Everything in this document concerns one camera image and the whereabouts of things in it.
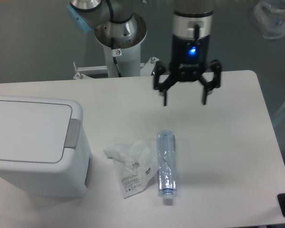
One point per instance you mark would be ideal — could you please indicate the crushed clear plastic bottle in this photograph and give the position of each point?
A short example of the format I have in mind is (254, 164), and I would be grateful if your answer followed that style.
(167, 172)

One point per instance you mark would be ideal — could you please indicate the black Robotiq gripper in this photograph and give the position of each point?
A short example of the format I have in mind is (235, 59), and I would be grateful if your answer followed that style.
(187, 55)

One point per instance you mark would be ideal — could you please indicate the white trash can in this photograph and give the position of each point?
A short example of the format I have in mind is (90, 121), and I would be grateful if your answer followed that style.
(43, 146)

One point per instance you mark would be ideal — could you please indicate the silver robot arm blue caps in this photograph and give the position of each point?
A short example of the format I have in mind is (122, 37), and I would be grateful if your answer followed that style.
(118, 27)

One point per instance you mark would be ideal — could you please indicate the clear plastic bag on floor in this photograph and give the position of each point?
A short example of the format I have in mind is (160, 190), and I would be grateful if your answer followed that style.
(270, 16)

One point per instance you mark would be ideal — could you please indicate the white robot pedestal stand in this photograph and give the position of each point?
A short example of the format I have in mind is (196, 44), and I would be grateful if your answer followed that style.
(123, 64)

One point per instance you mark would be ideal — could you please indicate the crumpled white plastic wrapper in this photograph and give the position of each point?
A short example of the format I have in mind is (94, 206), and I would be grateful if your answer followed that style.
(135, 165)

